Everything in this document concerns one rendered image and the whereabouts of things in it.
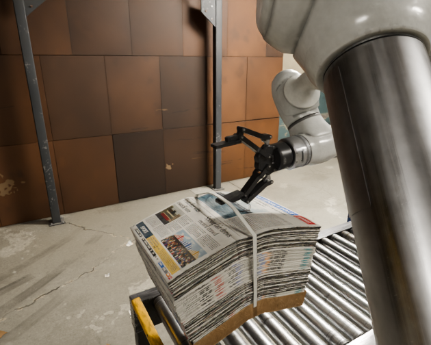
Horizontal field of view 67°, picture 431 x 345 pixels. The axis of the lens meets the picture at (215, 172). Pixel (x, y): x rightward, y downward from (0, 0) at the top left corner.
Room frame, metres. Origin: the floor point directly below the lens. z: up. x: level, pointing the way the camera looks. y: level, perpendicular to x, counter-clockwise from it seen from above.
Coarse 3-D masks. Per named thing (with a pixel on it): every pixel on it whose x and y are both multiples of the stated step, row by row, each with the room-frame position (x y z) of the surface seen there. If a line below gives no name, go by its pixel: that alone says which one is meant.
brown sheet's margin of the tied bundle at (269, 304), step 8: (280, 296) 0.67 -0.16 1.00; (288, 296) 0.68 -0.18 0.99; (296, 296) 0.69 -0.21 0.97; (304, 296) 0.71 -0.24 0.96; (264, 304) 0.65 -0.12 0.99; (272, 304) 0.66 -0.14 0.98; (280, 304) 0.67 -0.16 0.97; (288, 304) 0.68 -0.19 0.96; (296, 304) 0.70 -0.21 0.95; (264, 312) 0.65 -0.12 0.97
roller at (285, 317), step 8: (272, 312) 0.86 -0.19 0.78; (280, 312) 0.84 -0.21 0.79; (288, 312) 0.83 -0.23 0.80; (280, 320) 0.82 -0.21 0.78; (288, 320) 0.80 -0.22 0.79; (296, 320) 0.80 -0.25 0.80; (288, 328) 0.79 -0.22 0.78; (296, 328) 0.77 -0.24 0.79; (304, 328) 0.77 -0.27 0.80; (296, 336) 0.76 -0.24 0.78; (304, 336) 0.74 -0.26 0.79; (312, 336) 0.74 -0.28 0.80; (304, 344) 0.73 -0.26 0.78; (312, 344) 0.72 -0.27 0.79; (320, 344) 0.71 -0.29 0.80
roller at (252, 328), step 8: (248, 320) 0.80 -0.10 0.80; (240, 328) 0.79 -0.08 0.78; (248, 328) 0.77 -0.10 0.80; (256, 328) 0.77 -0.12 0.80; (248, 336) 0.75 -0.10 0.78; (256, 336) 0.74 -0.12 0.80; (264, 336) 0.74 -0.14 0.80; (256, 344) 0.72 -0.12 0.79; (264, 344) 0.71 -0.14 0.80; (272, 344) 0.71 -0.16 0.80
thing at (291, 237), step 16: (224, 192) 0.91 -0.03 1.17; (240, 208) 0.79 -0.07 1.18; (256, 208) 0.80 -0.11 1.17; (272, 208) 0.82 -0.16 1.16; (272, 224) 0.69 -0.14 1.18; (288, 224) 0.71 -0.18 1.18; (304, 224) 0.73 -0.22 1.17; (272, 240) 0.66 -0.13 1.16; (288, 240) 0.69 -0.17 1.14; (304, 240) 0.72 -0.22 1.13; (272, 256) 0.66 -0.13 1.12; (288, 256) 0.69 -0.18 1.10; (304, 256) 0.71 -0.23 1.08; (272, 272) 0.66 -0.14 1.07; (288, 272) 0.68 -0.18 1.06; (304, 272) 0.71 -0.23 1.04; (272, 288) 0.66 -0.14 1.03; (288, 288) 0.68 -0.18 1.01; (304, 288) 0.71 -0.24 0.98
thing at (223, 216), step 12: (192, 204) 0.82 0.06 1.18; (204, 204) 0.81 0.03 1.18; (216, 204) 0.81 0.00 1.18; (216, 216) 0.74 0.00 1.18; (228, 216) 0.73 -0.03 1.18; (228, 228) 0.67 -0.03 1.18; (240, 228) 0.67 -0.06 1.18; (252, 228) 0.67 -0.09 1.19; (264, 228) 0.67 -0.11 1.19; (240, 240) 0.62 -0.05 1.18; (252, 240) 0.64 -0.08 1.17; (264, 240) 0.66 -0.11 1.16; (240, 252) 0.62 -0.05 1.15; (252, 252) 0.64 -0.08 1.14; (264, 252) 0.65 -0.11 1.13; (240, 264) 0.62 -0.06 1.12; (252, 264) 0.64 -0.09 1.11; (264, 264) 0.65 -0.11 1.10; (252, 276) 0.64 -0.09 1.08; (264, 276) 0.65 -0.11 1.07; (252, 288) 0.63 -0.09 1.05; (252, 300) 0.64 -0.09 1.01
